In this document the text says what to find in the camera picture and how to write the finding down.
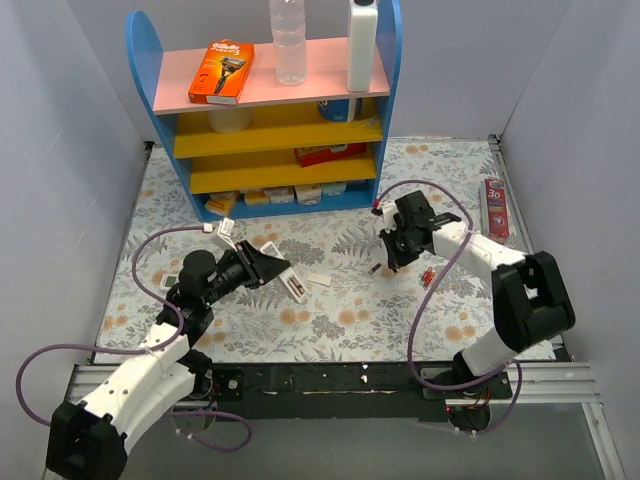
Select yellow box bottom shelf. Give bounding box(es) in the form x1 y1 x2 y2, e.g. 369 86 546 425
204 191 240 217

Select blue white tin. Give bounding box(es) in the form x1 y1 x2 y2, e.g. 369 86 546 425
317 98 362 123

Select white plastic bottle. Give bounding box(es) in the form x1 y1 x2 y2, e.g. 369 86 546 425
347 0 378 92

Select floral table mat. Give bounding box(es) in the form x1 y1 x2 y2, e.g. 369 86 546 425
93 137 556 365

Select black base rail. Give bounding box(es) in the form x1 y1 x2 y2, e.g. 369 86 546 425
199 360 501 432

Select red battery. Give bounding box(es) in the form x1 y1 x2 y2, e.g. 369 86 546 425
422 268 436 287

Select white battery cover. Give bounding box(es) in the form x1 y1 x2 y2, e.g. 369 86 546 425
308 272 332 286

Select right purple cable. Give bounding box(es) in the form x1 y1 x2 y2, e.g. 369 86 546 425
374 179 524 434

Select clear plastic bottle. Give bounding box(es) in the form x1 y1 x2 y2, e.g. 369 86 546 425
269 0 307 86

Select small white timer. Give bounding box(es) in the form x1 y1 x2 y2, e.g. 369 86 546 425
159 274 178 292

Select purple cable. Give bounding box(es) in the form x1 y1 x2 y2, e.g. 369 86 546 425
374 179 524 434
15 223 254 454

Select white remote control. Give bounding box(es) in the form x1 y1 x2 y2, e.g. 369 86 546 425
260 241 308 304

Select blue shelf unit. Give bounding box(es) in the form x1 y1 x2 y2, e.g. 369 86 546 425
125 1 403 222

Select yellow white small box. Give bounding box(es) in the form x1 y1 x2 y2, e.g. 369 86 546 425
244 189 270 206

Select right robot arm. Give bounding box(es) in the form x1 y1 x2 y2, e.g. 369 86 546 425
373 191 576 398

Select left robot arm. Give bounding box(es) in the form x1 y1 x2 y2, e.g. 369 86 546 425
46 241 291 479

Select red flat box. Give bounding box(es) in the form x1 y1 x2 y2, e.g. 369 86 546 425
294 143 367 168

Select orange razor box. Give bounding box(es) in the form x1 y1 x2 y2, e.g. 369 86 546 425
188 40 255 105

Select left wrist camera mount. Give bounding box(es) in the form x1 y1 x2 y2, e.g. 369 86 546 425
201 217 237 251

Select white roll on shelf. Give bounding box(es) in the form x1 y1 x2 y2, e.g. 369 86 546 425
207 108 253 134

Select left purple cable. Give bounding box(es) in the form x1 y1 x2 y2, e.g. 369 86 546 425
15 223 254 454

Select red toothpaste box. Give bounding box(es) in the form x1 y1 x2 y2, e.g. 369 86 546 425
480 178 510 244

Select teal white small box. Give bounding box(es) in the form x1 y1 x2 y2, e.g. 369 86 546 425
321 182 347 197

